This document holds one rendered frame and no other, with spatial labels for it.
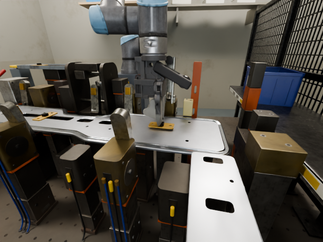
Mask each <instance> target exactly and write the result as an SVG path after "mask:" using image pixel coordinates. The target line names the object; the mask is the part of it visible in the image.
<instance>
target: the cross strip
mask: <svg viewBox="0 0 323 242"><path fill-rule="evenodd" d="M203 157H213V158H220V159H222V160H223V164H216V163H209V162H205V161H203ZM230 180H233V181H234V182H230ZM207 198H211V199H216V200H222V201H228V202H230V203H232V204H233V206H234V210H235V211H234V213H227V212H222V211H216V210H211V209H208V208H207V207H206V205H205V200H206V199H207ZM186 242H263V240H262V237H261V234H260V231H259V228H258V225H257V222H256V219H255V217H254V214H253V211H252V208H251V205H250V203H249V200H248V196H247V193H246V190H245V188H244V185H243V182H242V179H241V176H240V174H239V171H238V168H237V165H236V161H235V159H234V158H233V157H231V156H225V155H217V154H208V153H200V152H193V153H192V154H191V168H190V183H189V199H188V214H187V229H186Z"/></svg>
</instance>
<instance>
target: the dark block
mask: <svg viewBox="0 0 323 242"><path fill-rule="evenodd" d="M126 84H128V78H116V79H112V90H113V94H114V96H115V104H116V109H118V108H122V109H124V96H123V93H124V86H125V85H126Z"/></svg>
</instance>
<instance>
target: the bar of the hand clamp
mask: <svg viewBox="0 0 323 242"><path fill-rule="evenodd" d="M175 59H176V57H171V56H167V57H166V61H165V65H167V66H168V67H170V68H172V69H174V70H175ZM167 92H171V104H173V96H174V82H173V81H171V80H169V79H167V78H166V97H167ZM166 100H167V99H165V102H166Z"/></svg>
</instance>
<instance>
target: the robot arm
mask: <svg viewBox="0 0 323 242"><path fill-rule="evenodd" d="M124 3H125V0H100V5H92V6H90V7H89V20H90V24H91V27H92V29H93V31H94V32H95V33H96V34H104V35H128V36H123V37H121V51H122V66H121V73H122V74H137V75H138V77H137V75H136V76H135V79H134V85H135V97H141V98H144V99H148V98H149V97H151V98H153V99H151V100H150V102H149V105H148V106H147V108H146V109H144V110H143V114H144V115H145V116H148V117H151V118H154V119H156V121H157V125H158V126H160V124H161V123H162V120H163V119H164V111H165V99H166V78H167V79H169V80H171V81H173V82H174V83H176V84H178V85H179V86H180V87H181V88H184V89H186V90H188V89H189V88H190V86H191V84H192V80H191V79H190V78H189V77H188V76H187V75H182V74H180V73H179V72H177V71H175V70H174V69H172V68H170V67H168V66H167V65H165V64H163V63H162V62H159V61H166V55H165V54H167V8H168V0H137V6H125V5H124ZM138 35H139V36H138ZM151 63H153V66H152V65H151Z"/></svg>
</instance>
